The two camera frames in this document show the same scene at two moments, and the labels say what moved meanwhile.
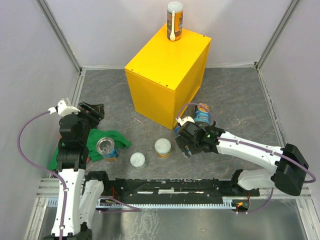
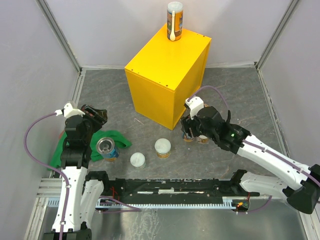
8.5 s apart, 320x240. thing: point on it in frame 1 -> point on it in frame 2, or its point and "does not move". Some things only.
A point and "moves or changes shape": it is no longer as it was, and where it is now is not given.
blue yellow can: [177, 130] moves or changes shape
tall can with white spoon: [174, 20] does not move
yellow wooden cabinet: [165, 77] does not move
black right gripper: [182, 143] -> [186, 123]
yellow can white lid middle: [162, 147] does not move
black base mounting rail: [144, 188] does not move
